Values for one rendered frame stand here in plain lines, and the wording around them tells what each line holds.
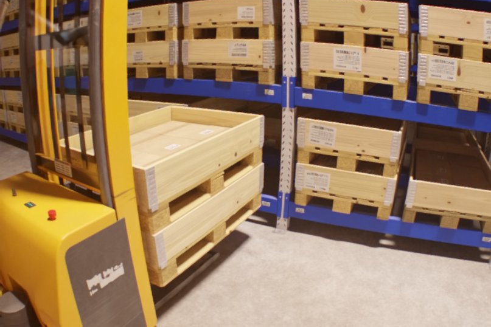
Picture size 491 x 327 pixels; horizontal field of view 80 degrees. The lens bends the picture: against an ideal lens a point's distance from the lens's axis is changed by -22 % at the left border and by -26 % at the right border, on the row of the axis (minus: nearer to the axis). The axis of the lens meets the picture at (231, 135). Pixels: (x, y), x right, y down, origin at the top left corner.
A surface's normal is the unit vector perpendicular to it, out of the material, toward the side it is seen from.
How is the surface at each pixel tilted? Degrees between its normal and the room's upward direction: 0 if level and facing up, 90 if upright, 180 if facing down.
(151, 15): 90
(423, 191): 90
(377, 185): 90
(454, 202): 90
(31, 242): 68
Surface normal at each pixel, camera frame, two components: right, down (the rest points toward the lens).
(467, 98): -0.50, 0.23
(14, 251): -0.47, -0.04
